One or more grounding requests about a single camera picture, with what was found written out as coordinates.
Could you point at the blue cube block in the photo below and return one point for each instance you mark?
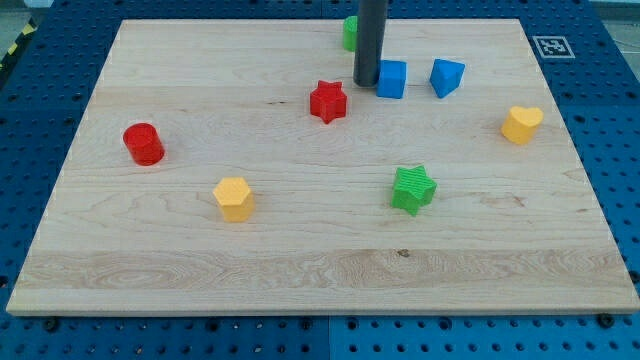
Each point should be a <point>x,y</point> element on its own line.
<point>392,79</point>

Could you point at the red star block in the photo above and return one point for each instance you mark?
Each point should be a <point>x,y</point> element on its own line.
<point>328,101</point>

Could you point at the yellow hexagon block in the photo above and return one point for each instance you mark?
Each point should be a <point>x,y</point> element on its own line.
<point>234,198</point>

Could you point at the green star block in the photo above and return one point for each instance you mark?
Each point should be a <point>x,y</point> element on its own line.
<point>412,189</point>

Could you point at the light wooden board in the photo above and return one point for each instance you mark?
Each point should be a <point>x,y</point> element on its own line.
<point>512,229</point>

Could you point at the green block behind rod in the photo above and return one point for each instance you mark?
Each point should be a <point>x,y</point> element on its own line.
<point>349,33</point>

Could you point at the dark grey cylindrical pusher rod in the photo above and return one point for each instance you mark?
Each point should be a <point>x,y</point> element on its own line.
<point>372,15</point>

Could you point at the blue triangular block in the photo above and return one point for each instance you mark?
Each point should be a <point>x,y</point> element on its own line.
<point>446,76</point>

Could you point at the red cylinder block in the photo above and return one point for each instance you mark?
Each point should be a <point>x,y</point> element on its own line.
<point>144,144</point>

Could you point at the yellow heart block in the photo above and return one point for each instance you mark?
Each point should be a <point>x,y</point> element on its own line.
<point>521,124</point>

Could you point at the white fiducial marker tag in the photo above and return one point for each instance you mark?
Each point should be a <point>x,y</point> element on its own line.
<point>553,47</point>

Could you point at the black bolt front left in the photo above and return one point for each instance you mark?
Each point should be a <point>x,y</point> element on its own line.
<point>51,325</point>

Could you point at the black bolt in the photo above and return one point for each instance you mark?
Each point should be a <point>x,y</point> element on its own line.
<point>51,325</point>
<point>605,320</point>

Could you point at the black bolt front right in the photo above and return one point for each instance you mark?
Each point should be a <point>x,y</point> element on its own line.
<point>605,320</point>

